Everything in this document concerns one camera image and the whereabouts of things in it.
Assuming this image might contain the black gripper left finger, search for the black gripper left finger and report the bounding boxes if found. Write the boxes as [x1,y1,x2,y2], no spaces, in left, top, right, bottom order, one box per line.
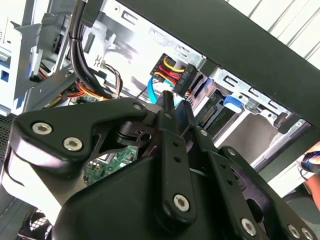
[12,90,198,227]

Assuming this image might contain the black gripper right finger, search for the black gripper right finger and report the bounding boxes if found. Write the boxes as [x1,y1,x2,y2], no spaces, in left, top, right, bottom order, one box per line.
[183,101,318,240]

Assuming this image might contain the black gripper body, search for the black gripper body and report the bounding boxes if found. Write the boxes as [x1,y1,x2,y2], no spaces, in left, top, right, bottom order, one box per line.
[51,154,236,240]

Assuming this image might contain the round black tool blue ring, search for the round black tool blue ring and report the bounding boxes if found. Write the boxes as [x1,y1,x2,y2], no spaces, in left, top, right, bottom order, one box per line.
[296,149,320,180]

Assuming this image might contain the hard disk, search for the hard disk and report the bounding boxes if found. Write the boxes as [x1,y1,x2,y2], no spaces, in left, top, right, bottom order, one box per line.
[196,89,286,166]

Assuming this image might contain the blue data wire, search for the blue data wire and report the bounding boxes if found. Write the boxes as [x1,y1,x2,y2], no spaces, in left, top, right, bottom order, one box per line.
[147,76,190,132]

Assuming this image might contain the disk power wire black plug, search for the disk power wire black plug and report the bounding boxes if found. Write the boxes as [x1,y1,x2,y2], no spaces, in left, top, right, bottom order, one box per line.
[149,52,199,96]

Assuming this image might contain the person's bare hand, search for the person's bare hand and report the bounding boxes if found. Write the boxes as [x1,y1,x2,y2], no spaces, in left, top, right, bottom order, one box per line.
[302,143,320,201]

